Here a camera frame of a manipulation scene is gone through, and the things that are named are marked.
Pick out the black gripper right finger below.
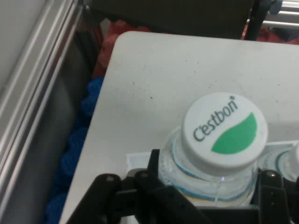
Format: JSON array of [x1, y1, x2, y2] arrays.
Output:
[[253, 168, 299, 224]]

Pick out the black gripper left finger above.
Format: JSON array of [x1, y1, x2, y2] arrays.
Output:
[[66, 148, 202, 224]]

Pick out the water bottle green label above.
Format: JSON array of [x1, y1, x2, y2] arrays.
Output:
[[158, 91, 269, 208], [258, 140, 299, 184]]

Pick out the blue knitted cloth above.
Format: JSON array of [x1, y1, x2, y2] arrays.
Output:
[[41, 77, 105, 224]]

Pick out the red cloth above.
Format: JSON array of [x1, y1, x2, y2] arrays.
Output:
[[92, 19, 299, 79]]

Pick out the long aluminium wall rail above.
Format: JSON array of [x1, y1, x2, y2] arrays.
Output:
[[0, 0, 83, 212]]

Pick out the aluminium side rail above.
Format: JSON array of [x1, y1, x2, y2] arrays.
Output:
[[261, 0, 299, 30]]

